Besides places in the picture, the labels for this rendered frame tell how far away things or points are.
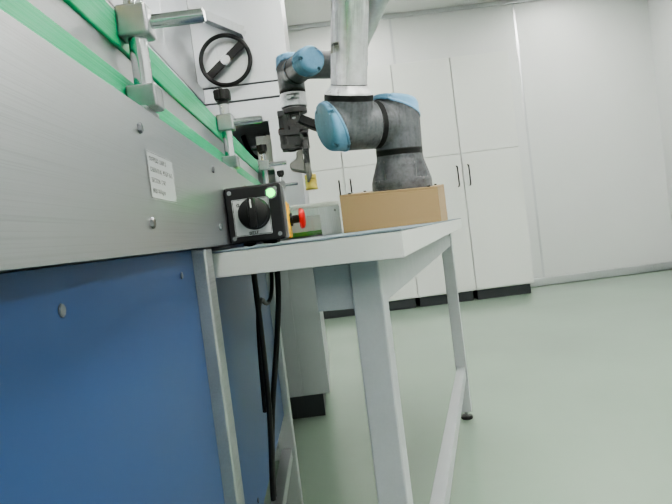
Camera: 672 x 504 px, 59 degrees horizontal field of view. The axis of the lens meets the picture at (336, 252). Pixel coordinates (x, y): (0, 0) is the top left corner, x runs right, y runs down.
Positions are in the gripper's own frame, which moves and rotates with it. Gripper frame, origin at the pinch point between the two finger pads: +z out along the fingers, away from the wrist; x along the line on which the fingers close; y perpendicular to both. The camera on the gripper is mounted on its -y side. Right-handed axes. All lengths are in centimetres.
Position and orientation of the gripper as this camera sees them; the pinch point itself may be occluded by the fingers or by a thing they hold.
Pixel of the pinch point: (310, 177)
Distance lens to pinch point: 171.3
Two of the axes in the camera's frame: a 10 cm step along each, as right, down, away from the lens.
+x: 0.3, 0.4, -10.0
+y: -9.9, 1.2, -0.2
